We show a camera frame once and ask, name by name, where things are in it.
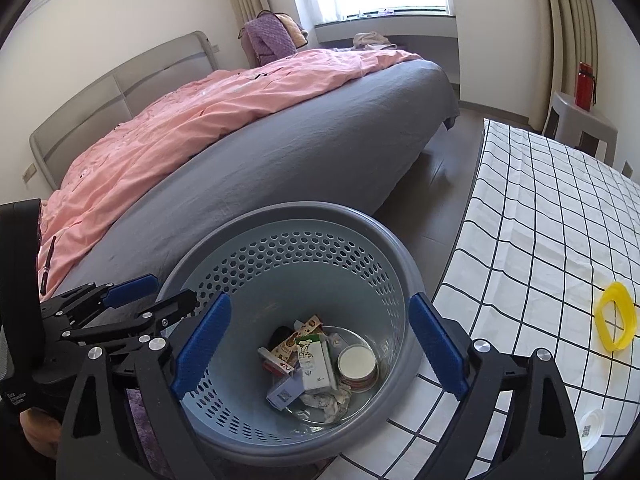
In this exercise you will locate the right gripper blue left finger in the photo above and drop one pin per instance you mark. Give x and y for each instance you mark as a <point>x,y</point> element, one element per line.
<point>194,341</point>

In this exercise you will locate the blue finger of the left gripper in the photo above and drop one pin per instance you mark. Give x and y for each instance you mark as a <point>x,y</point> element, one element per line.
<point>171,310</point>
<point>117,296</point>

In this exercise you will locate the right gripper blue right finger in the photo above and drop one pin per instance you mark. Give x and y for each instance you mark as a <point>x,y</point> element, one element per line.
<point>444,344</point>

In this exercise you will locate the white red sachet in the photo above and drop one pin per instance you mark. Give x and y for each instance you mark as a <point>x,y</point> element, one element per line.
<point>273,364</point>

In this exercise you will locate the red white snack packet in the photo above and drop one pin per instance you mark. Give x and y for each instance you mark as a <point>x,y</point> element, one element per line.
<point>287,347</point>

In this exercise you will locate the red white paper cup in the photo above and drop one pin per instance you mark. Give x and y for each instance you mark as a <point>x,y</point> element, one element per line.
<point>357,367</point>

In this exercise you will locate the lavender cardboard box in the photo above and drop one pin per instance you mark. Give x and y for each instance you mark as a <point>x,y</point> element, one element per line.
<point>286,391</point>

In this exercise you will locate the green white medicine box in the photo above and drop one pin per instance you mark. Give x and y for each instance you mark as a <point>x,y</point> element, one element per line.
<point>314,360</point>

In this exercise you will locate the white paper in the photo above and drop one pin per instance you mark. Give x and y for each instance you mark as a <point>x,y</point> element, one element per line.
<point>333,404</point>

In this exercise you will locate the small white round lid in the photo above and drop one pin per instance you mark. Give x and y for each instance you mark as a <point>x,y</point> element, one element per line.
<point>590,428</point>

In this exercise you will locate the yellow plastic lid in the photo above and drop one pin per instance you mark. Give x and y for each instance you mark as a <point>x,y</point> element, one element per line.
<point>615,318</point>

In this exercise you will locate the grey perforated trash basket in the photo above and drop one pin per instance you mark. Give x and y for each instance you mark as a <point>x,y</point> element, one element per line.
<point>283,267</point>

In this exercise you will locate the left hand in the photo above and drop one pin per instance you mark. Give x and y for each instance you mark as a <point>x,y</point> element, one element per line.
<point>41,431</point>

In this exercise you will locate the pink duvet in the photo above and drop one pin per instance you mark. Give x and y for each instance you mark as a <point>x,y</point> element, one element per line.
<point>105,180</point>

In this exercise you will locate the grey headboard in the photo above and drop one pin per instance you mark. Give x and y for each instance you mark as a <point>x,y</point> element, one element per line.
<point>117,97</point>

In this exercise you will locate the grey bed mattress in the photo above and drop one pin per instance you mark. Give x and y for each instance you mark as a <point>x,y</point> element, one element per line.
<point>350,146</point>

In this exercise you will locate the grey plastic stool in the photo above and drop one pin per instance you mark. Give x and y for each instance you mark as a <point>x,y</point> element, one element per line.
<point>571,125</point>

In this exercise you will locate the purple knitted bag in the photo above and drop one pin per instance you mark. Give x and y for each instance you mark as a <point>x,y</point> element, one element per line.
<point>265,39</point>

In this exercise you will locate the red water bottle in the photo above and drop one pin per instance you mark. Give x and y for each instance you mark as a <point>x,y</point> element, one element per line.
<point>585,87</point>

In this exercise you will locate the tan bag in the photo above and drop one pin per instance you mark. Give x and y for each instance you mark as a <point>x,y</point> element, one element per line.
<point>298,35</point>

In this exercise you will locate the beige cloth on sill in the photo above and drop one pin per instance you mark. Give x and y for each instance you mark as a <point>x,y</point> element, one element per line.
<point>371,41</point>

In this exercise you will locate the beige right curtain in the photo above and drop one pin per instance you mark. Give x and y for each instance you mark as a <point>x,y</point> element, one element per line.
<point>568,37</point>

